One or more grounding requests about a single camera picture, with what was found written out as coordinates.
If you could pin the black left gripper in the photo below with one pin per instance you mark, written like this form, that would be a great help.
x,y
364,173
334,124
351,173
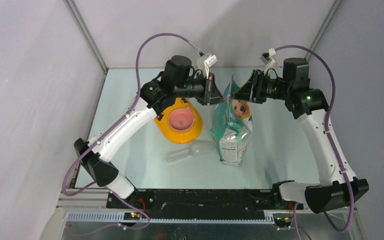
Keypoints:
x,y
215,96

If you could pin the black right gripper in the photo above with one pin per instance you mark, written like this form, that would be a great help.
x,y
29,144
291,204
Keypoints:
x,y
252,90

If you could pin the green white pet food bag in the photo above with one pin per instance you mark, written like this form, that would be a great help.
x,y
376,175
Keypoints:
x,y
232,127

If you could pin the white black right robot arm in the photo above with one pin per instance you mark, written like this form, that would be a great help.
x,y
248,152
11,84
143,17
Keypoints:
x,y
338,185

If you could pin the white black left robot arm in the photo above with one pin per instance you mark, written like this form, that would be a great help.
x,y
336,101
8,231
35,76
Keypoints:
x,y
179,79

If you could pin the clear plastic food scoop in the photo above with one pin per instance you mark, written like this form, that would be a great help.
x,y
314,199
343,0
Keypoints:
x,y
195,149

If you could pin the pink cat ear bowl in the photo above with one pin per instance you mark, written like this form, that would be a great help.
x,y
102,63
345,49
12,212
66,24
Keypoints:
x,y
181,119

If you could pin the yellow double bowl feeder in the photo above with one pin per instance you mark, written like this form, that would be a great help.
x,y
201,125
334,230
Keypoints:
x,y
179,137

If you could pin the right controller board with LEDs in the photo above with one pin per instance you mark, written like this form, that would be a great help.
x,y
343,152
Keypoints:
x,y
283,222

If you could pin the controller board with leds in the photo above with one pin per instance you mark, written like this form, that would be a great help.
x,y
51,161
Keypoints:
x,y
283,222
132,216

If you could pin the left controller board with LEDs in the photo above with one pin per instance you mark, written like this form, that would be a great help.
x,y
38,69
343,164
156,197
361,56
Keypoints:
x,y
132,216

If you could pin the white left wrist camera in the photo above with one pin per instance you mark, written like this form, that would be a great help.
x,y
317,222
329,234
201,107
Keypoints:
x,y
205,62

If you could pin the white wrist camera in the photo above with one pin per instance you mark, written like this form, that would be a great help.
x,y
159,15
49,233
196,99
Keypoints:
x,y
267,59
205,62

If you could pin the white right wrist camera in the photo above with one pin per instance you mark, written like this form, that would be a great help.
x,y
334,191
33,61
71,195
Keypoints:
x,y
267,59

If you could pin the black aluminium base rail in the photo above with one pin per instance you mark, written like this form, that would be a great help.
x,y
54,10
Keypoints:
x,y
192,206

